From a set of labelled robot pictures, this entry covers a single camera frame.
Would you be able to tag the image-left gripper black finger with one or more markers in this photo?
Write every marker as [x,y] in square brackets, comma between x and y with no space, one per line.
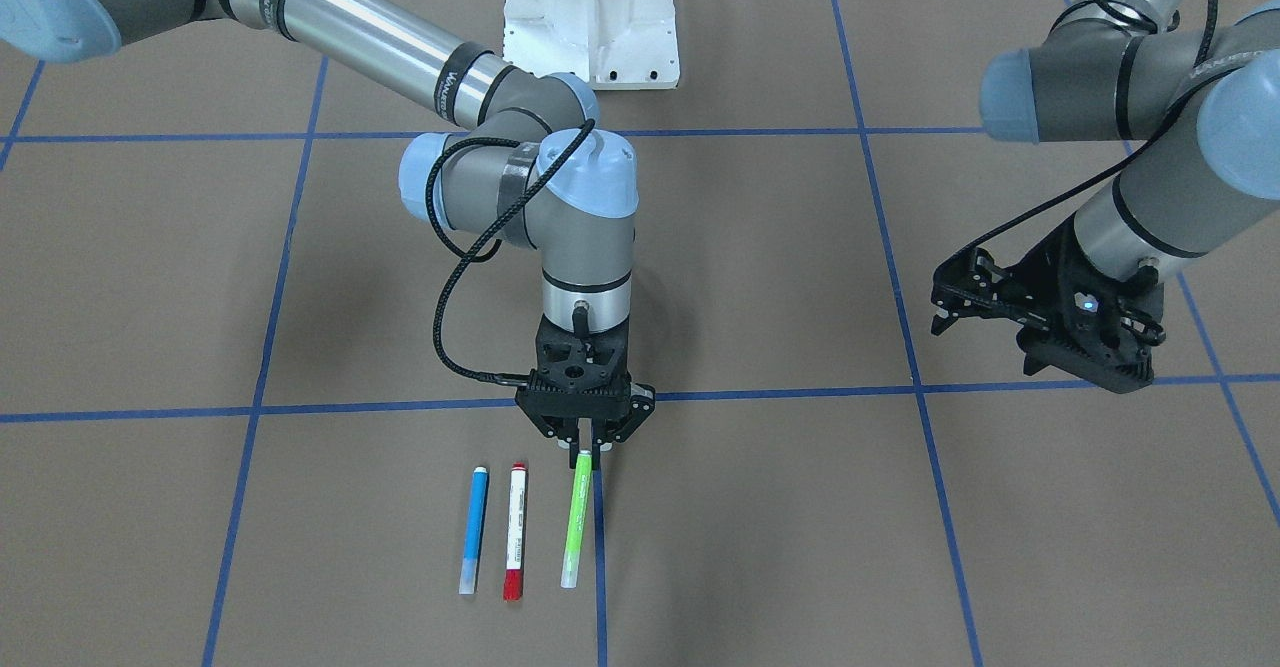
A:
[574,437]
[597,442]

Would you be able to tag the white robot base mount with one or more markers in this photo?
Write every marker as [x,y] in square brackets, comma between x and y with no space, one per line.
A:
[610,44]

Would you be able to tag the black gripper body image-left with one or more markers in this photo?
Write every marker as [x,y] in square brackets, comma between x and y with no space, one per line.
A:
[633,414]

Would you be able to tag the blue marker pen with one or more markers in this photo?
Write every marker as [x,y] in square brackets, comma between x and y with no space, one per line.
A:
[472,546]

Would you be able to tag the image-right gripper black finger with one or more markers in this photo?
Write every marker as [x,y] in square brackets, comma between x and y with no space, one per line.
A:
[1044,349]
[970,285]

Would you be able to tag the green marker pen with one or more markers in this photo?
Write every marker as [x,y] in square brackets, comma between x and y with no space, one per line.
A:
[576,519]

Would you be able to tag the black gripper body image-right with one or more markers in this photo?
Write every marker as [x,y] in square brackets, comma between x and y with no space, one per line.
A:
[1043,289]

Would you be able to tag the black braided cable image-left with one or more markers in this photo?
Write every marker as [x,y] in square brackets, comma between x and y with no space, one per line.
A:
[487,244]

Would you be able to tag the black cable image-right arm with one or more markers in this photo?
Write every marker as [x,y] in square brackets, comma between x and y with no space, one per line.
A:
[1128,70]

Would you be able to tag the red capped white marker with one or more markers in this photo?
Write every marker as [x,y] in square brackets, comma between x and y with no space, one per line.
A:
[513,584]

